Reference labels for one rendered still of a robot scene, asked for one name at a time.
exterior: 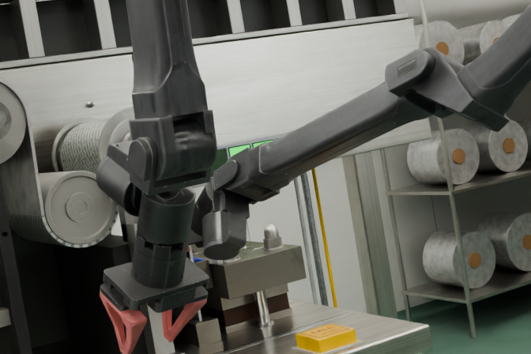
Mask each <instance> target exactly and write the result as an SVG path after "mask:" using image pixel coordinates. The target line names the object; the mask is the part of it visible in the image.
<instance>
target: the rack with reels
mask: <svg viewBox="0 0 531 354"><path fill-rule="evenodd" d="M419 3H420V12H421V17H422V23H423V24H418V25H415V26H414V28H415V33H416V42H417V47H418V49H424V48H426V47H432V48H434V49H436V50H437V51H440V52H442V53H443V54H445V55H446V56H448V57H450V58H452V59H453V60H455V61H456V62H459V63H460V64H462V65H463V66H466V65H467V64H469V63H471V62H472V61H474V60H475V59H476V58H478V57H479V56H480V55H481V54H482V53H484V52H485V51H486V50H487V49H488V48H489V47H490V46H491V45H492V44H493V43H494V42H495V41H496V40H497V39H498V38H499V37H500V36H501V35H502V34H503V33H504V32H505V31H506V30H507V29H508V28H509V27H510V25H511V24H512V23H513V22H514V21H515V20H516V19H517V18H518V17H519V16H520V15H521V13H520V14H517V15H514V16H509V17H506V18H504V19H503V20H502V21H489V22H486V23H482V24H475V25H472V26H469V27H464V28H460V29H458V30H457V29H456V28H455V27H454V26H453V25H452V24H450V23H448V22H446V21H432V22H427V14H426V9H425V4H424V0H419ZM437 119H438V124H439V130H431V139H427V140H424V141H417V142H413V143H410V144H409V148H408V152H407V163H408V167H409V170H410V172H411V174H412V176H413V177H414V178H415V179H416V180H417V181H418V182H420V183H419V184H416V185H412V186H407V187H402V188H399V189H396V190H391V188H390V179H389V174H388V168H387V163H386V154H385V149H380V154H381V159H382V169H383V174H384V179H385V184H386V195H387V198H388V203H389V209H390V218H391V223H392V229H393V234H394V242H395V248H396V253H397V262H398V268H399V273H400V278H401V286H402V291H401V294H403V297H404V302H405V312H406V317H407V321H409V322H411V321H412V317H411V312H410V306H409V298H408V295H410V296H420V297H425V298H431V299H441V300H446V301H452V302H458V303H466V305H467V310H468V316H469V324H470V330H471V335H472V338H474V337H476V327H475V322H474V317H473V307H472V303H474V302H476V301H479V300H482V299H486V298H488V297H491V296H495V295H498V294H500V293H503V292H507V291H510V290H512V289H515V288H519V287H521V286H524V285H527V284H531V213H490V214H488V215H487V216H486V217H485V218H484V219H483V220H482V221H481V222H480V224H479V226H478V228H477V230H476V232H468V231H460V226H459V220H458V211H457V206H456V201H455V194H459V193H462V192H466V191H469V190H475V189H478V188H481V187H485V186H490V185H494V184H497V183H503V182H506V181H510V180H513V179H519V178H522V177H526V176H529V175H531V118H523V119H520V120H519V121H517V122H515V121H514V120H511V119H509V120H510V121H509V122H508V123H507V124H506V125H505V126H504V127H503V128H502V129H501V130H500V131H499V132H495V131H493V130H489V129H488V128H486V127H484V126H482V125H480V124H478V123H475V122H472V123H470V124H469V125H467V126H466V127H465V128H464V129H458V128H457V129H448V130H444V125H443V120H442V119H441V118H439V117H437ZM392 195H450V204H451V209H452V214H453V219H454V229H455V231H452V230H441V231H437V232H435V233H434V234H433V235H431V236H430V238H429V239H428V240H427V242H426V244H425V246H424V251H423V265H424V270H425V272H426V274H427V275H428V277H429V278H430V279H431V280H432V282H428V283H426V284H422V285H418V286H416V287H413V288H408V289H407V287H406V282H405V273H404V267H403V262H402V257H401V248H400V243H399V238H398V233H397V223H396V218H395V213H394V204H393V199H392Z"/></svg>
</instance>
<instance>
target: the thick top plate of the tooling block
mask: <svg viewBox="0 0 531 354"><path fill-rule="evenodd" d="M282 245H283V246H284V247H283V248H281V249H278V250H268V251H265V250H264V243H262V242H253V241H247V242H246V244H245V246H244V247H243V248H241V249H240V252H239V256H240V257H241V259H240V260H238V261H236V262H229V263H222V264H219V265H217V264H213V261H212V259H209V258H207V257H206V256H205V255H204V254H203V247H200V248H198V247H196V245H195V244H192V245H191V249H192V254H193V257H195V258H204V259H205V260H206V259H208V260H209V268H210V272H211V277H212V282H213V287H212V288H208V289H206V291H207V292H208V295H209V296H215V297H220V298H224V299H234V298H237V297H240V296H245V295H249V294H251V293H255V292H260V291H262V290H266V289H269V288H274V287H276V286H280V285H283V284H288V283H291V282H294V281H299V280H302V279H305V278H307V276H306V271H305V266H304V261H303V252H302V247H301V246H297V245H288V244H282Z"/></svg>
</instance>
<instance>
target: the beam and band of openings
mask: <svg viewBox="0 0 531 354"><path fill-rule="evenodd" d="M36 1H38V2H36ZM8 3H9V4H8ZM0 4H4V5H0V70H7V69H14V68H21V67H27V66H39V65H46V64H52V63H59V62H70V61H77V60H83V59H90V58H102V57H108V56H115V55H127V54H133V48H132V42H131V36H130V25H129V19H128V13H127V7H126V0H47V1H43V0H0ZM187 6H188V13H189V18H190V30H191V36H192V42H193V46H197V45H203V44H210V43H222V42H228V41H235V40H247V39H253V38H260V37H267V36H279V35H285V34H292V33H298V32H310V31H317V30H323V29H330V28H342V27H348V26H355V25H362V24H374V23H380V22H387V21H399V20H404V19H408V18H409V16H408V14H407V13H406V11H405V2H404V0H187Z"/></svg>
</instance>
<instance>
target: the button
mask: <svg viewBox="0 0 531 354"><path fill-rule="evenodd" d="M296 342H297V347H298V348H303V349H306V350H309V351H312V352H318V353H323V352H327V351H329V350H333V349H335V348H340V347H342V346H345V345H349V344H351V343H354V342H357V340H356V331H355V329H353V328H349V327H346V326H339V325H335V324H331V323H330V324H327V325H324V326H319V327H317V328H314V329H312V330H307V331H304V332H302V333H298V334H296Z"/></svg>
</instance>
